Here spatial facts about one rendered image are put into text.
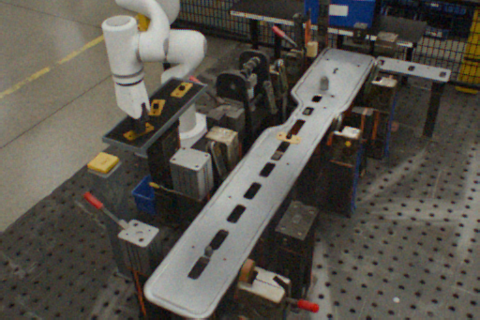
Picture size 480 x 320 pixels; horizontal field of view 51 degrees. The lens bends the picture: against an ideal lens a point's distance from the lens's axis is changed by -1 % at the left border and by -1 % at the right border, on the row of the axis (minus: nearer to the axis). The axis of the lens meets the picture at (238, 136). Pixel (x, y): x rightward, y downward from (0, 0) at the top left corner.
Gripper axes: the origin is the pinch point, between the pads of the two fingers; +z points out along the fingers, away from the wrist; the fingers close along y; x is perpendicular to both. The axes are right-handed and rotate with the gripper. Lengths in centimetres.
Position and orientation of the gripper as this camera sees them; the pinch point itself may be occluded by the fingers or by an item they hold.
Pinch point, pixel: (138, 124)
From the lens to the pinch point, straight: 146.8
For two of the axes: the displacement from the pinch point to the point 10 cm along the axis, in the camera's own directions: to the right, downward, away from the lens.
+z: 0.4, 8.0, 6.0
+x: 7.3, -4.3, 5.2
